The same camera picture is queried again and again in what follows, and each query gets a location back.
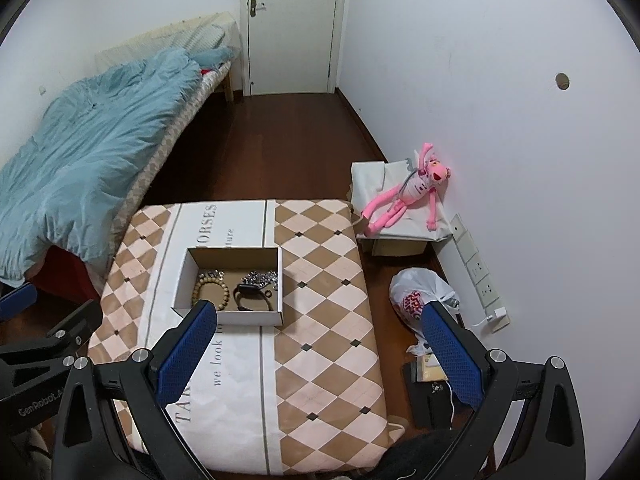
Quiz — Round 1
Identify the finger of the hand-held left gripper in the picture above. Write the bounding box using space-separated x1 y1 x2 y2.
47 300 104 358
0 282 38 322

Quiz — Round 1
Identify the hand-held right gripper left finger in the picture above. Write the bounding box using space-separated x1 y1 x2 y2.
52 299 219 480

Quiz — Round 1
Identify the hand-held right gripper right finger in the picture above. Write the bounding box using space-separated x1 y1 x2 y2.
421 301 586 480

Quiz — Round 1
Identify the wooden bead bracelet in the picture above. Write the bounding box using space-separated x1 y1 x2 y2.
192 280 230 311

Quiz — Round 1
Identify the white cardboard box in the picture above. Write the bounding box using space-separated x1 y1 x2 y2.
172 246 284 327

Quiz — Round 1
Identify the black smartwatch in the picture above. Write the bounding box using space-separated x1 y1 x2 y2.
234 283 275 312

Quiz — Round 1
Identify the thick silver chain bracelet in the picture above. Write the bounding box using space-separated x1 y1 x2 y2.
241 270 279 291

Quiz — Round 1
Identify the tan box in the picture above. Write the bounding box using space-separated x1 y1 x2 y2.
417 355 451 383

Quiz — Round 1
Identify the red cloth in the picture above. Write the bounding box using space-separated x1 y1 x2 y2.
30 247 103 306

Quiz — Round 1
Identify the black box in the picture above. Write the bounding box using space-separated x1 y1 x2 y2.
406 362 473 430

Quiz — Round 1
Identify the white charger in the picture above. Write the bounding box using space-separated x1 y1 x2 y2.
487 305 512 333

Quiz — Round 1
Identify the white plastic bag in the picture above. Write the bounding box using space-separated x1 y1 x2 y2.
390 268 462 346

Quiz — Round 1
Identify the brown cardboard box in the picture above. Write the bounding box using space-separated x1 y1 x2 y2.
371 237 428 257

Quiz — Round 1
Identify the checkered printed tablecloth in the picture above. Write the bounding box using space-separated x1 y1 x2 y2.
87 199 401 476

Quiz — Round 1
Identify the pink plush toy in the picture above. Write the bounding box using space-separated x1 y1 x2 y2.
361 142 453 237

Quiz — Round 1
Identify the blue duvet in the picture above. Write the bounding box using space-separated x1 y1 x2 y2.
0 49 238 288

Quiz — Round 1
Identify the white cloth covered box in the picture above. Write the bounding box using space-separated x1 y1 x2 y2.
350 159 453 242

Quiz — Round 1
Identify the teal pillow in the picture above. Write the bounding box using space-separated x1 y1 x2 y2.
192 47 237 67

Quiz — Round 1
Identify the white textured pillow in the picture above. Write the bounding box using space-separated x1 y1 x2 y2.
170 24 226 53

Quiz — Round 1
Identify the white door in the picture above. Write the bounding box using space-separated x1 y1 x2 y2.
240 0 348 97

